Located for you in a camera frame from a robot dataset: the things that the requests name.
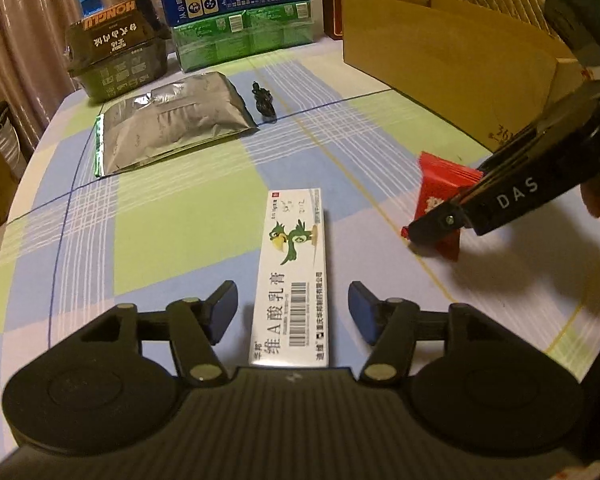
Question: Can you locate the white parrot ointment box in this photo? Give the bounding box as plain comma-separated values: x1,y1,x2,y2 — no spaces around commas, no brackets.
249,188,329,368

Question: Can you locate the silver foil pouch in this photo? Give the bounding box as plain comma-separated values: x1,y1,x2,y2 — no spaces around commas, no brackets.
94,72,257,178

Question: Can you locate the brown cardboard box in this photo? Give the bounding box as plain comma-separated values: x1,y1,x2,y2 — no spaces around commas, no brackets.
342,0,584,151

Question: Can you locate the checkered tablecloth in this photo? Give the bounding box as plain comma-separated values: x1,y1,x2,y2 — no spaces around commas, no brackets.
0,39,600,460

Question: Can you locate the green wrapped box pack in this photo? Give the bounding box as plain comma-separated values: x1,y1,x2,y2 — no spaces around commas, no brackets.
172,0,314,73

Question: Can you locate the beige curtain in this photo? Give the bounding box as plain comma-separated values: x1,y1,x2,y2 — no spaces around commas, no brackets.
0,0,167,137

